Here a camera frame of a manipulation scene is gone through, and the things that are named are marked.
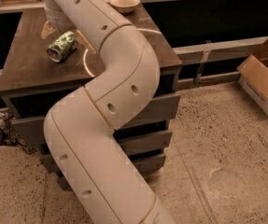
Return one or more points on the green soda can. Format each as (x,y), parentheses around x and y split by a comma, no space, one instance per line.
(60,48)

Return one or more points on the metal rail bracket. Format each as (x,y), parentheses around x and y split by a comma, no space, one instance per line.
(203,60)

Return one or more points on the top grey drawer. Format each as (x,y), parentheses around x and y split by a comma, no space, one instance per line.
(30,123)

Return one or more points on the white ceramic bowl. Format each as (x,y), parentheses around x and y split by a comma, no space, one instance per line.
(124,6)

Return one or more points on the clutter pile with wire basket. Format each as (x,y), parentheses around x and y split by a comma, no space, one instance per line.
(9,136)

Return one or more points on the cardboard box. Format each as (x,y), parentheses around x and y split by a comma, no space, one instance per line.
(254,76)

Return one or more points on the middle grey drawer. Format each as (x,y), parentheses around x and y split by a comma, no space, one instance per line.
(146,142)

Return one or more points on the grey drawer cabinet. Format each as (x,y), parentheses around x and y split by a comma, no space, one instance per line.
(29,71)

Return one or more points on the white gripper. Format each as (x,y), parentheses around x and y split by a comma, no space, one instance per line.
(60,21)

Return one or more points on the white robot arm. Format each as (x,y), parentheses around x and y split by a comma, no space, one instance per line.
(79,128)

